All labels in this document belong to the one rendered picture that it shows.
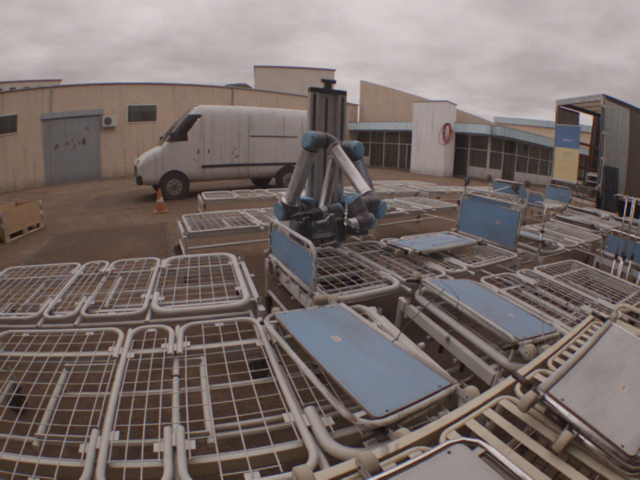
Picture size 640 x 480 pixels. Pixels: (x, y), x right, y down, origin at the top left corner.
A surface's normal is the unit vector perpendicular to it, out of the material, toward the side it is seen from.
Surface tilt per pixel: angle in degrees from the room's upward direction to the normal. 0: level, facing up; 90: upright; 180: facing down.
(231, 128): 88
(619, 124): 90
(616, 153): 90
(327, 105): 90
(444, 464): 3
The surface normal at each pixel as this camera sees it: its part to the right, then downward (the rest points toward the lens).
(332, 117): 0.41, 0.25
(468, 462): 0.09, -0.96
